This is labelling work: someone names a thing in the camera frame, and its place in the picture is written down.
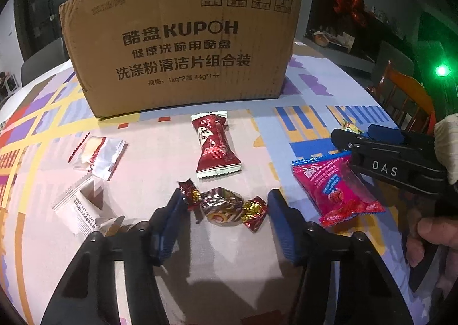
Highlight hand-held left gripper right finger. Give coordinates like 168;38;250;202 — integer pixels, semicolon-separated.
268;189;412;325

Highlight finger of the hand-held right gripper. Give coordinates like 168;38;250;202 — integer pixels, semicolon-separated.
330;127;405;160
363;124;435;154

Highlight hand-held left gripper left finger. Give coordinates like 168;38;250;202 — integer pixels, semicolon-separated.
39;189;190;325

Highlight green and yellow candy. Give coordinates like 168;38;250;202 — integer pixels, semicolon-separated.
340;119;366;134

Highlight pink snack packet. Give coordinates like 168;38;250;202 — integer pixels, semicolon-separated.
291;155;386;228

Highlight brown twisted foil candy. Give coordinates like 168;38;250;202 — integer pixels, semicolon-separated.
177;178;269;233

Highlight white red-edged snack packet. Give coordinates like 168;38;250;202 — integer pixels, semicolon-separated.
91;139;129;180

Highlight dark red snack packet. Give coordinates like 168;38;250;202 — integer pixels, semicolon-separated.
191;110;242;180

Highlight clear cream snack packet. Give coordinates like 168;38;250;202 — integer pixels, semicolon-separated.
69;135;108;171

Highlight brown cardboard box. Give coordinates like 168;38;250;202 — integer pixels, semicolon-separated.
59;0;305;121

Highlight person's right hand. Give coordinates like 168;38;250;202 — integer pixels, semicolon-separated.
404;217;458;297

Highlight wooden chair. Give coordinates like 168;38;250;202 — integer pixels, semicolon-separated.
368;60;437;134

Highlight colourful patterned tablecloth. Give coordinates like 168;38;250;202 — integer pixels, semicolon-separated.
0;48;435;325

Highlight grey dining chair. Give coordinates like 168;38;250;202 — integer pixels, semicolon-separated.
19;37;70;87
372;40;419;86

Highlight red foil balloons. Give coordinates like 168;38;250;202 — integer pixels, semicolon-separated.
333;0;367;27

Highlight white shoe rack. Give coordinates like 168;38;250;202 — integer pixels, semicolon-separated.
0;71;18;100

